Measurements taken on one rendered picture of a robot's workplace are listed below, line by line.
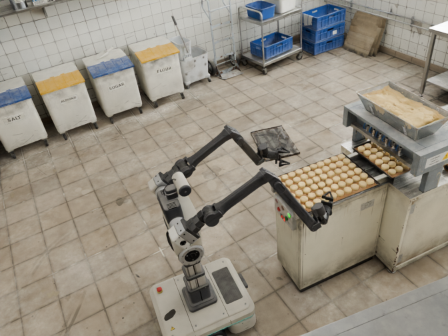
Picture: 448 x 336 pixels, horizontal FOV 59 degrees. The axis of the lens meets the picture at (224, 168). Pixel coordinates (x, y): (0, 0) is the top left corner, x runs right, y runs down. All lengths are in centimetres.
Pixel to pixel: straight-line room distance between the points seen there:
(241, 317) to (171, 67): 367
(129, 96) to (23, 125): 133
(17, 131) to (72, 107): 71
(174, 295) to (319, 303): 107
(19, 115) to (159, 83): 177
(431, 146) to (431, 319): 176
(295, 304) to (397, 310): 218
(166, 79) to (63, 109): 140
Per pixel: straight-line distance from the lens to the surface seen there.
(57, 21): 575
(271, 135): 479
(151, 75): 553
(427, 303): 108
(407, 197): 282
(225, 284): 299
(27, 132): 547
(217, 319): 284
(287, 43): 652
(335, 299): 324
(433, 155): 268
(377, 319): 102
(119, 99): 550
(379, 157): 299
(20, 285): 395
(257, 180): 205
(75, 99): 536
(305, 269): 298
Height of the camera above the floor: 268
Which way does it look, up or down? 38 degrees down
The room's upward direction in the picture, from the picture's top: 8 degrees counter-clockwise
